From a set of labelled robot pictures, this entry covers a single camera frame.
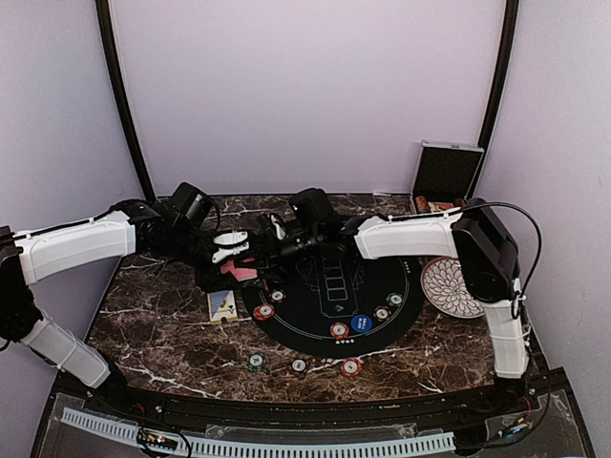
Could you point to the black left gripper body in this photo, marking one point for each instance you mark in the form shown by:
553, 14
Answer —
208, 280

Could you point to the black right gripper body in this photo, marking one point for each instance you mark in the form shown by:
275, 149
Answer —
307, 246

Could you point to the red backed card deck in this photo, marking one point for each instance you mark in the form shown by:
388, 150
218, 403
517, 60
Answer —
239, 273

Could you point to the red yellow poker chip stack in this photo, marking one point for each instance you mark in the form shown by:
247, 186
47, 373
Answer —
351, 367

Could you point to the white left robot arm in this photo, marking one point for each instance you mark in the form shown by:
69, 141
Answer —
128, 227

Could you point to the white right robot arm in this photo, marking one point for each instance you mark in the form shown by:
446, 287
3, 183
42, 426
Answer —
473, 234

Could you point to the blue backed card deck box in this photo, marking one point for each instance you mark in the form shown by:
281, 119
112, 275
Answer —
222, 307

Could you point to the round black poker mat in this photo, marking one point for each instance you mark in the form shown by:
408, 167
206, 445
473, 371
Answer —
320, 292

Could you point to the blue small blind button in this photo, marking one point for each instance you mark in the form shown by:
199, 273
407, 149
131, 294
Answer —
361, 324

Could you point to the green poker chip stack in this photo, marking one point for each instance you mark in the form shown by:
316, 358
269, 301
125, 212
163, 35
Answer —
256, 362

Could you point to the purple and orange chip roll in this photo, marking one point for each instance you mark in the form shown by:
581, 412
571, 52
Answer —
421, 204

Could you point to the boxed card deck in case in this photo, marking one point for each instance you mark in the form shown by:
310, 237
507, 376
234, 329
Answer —
440, 206

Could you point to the patterned ceramic plate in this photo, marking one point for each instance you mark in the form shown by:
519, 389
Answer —
444, 287

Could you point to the black red poker chip stack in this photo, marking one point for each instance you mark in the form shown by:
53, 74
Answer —
299, 366

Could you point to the aluminium poker case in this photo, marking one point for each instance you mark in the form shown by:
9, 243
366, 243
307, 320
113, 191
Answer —
446, 172

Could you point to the white slotted cable duct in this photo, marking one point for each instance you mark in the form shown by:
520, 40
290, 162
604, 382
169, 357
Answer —
158, 443

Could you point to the black left frame post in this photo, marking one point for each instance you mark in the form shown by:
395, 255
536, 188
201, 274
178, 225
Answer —
103, 10

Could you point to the black corner frame post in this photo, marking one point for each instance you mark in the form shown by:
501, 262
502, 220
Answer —
502, 62

